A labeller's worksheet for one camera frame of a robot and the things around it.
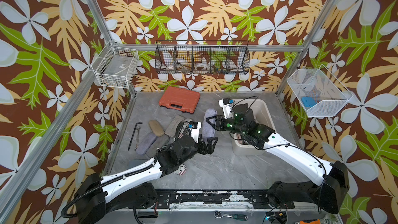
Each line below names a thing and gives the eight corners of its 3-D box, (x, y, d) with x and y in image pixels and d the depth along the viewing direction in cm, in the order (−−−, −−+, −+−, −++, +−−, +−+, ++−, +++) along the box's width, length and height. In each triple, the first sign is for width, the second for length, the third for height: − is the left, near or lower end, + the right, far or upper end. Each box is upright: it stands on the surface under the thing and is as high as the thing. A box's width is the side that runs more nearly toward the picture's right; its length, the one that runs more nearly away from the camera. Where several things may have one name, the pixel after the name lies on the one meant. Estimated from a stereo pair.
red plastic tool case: (158, 106, 113) (157, 102, 110) (169, 89, 125) (169, 84, 121) (192, 115, 108) (192, 111, 105) (200, 96, 120) (200, 92, 116)
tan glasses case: (159, 141, 96) (157, 137, 92) (147, 125, 104) (145, 120, 100) (167, 136, 99) (165, 131, 94) (155, 121, 106) (153, 116, 102)
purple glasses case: (135, 152, 92) (133, 149, 89) (149, 134, 100) (147, 130, 97) (145, 157, 90) (144, 154, 87) (158, 137, 98) (157, 134, 95)
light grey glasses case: (164, 134, 99) (164, 132, 97) (176, 116, 108) (175, 114, 106) (173, 137, 97) (173, 135, 95) (184, 119, 106) (184, 117, 104)
